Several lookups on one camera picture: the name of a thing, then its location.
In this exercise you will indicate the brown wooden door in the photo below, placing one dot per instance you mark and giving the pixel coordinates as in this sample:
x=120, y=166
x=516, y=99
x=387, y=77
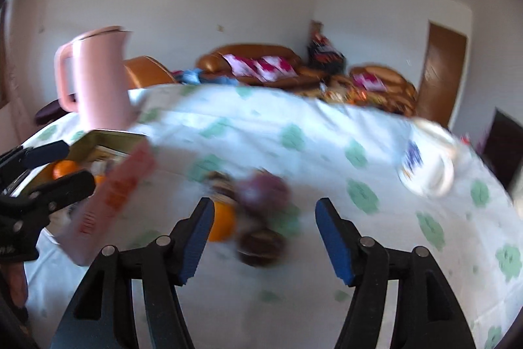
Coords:
x=441, y=75

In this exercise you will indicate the small orange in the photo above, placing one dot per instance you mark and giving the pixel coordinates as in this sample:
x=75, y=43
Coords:
x=222, y=224
x=100, y=180

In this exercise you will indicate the pink electric kettle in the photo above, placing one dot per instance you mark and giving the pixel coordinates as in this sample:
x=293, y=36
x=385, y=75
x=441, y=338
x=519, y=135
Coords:
x=98, y=79

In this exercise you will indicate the pink floral pillow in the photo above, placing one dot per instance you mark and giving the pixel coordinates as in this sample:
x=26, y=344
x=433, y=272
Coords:
x=280, y=67
x=241, y=65
x=369, y=81

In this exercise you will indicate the pink metal tin box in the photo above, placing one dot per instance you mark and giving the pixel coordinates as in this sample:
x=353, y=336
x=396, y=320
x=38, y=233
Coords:
x=118, y=185

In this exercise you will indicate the stacked dark chairs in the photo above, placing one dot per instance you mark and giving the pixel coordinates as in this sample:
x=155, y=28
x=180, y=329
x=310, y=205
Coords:
x=325, y=52

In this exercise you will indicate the dark wooden chair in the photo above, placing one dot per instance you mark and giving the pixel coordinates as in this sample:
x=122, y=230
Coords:
x=51, y=112

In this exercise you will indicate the brown leather armchair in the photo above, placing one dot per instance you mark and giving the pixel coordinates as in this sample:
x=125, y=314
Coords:
x=400, y=87

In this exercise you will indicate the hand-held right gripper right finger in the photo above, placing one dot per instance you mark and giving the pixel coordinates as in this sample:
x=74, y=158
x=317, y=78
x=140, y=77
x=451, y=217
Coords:
x=333, y=238

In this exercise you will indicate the purple passion fruit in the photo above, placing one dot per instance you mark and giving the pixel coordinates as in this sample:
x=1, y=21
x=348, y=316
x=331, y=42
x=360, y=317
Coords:
x=263, y=193

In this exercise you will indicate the printed paper sheet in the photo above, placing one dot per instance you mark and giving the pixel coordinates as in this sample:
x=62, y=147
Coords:
x=106, y=155

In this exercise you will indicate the black television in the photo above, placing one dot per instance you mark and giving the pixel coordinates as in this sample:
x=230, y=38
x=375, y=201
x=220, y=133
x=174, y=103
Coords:
x=504, y=144

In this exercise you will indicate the white tablecloth with green clouds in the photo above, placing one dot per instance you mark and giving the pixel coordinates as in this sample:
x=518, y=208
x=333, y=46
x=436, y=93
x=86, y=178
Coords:
x=261, y=116

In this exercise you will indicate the brown leather sofa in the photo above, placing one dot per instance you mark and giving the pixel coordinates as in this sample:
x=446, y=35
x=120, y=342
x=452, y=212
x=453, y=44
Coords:
x=253, y=48

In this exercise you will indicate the large orange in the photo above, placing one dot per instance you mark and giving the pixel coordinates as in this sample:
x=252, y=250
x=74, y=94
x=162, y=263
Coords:
x=65, y=169

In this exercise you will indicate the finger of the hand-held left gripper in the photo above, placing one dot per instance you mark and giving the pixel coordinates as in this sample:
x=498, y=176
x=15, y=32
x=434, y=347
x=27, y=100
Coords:
x=65, y=186
x=41, y=155

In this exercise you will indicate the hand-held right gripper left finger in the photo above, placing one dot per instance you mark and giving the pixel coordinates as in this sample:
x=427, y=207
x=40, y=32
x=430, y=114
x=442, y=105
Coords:
x=200, y=238

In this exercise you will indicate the person's left hand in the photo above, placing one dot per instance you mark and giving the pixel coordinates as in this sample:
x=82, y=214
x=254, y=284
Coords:
x=18, y=283

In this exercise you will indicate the white mug with blue print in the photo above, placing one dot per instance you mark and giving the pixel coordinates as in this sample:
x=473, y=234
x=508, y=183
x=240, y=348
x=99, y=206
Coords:
x=425, y=169

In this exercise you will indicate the blue cloth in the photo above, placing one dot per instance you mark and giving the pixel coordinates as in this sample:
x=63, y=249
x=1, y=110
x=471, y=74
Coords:
x=192, y=77

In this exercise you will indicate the tall floor lamp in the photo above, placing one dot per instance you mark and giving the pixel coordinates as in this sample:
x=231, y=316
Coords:
x=315, y=29

